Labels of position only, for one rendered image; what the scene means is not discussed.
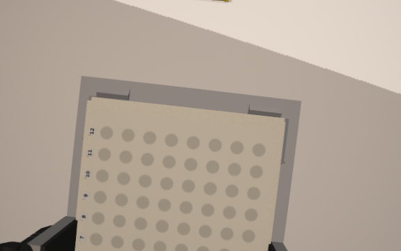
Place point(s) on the cream pcr plate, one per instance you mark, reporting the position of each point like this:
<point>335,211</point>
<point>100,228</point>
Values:
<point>167,178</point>

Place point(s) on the white benchtop machine with dark base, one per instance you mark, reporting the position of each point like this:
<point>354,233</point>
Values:
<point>331,68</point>

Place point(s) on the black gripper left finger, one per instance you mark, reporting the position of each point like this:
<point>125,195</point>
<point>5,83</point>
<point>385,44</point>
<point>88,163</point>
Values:
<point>58,237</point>

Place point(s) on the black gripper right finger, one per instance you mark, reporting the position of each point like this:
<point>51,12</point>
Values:
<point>276,246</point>

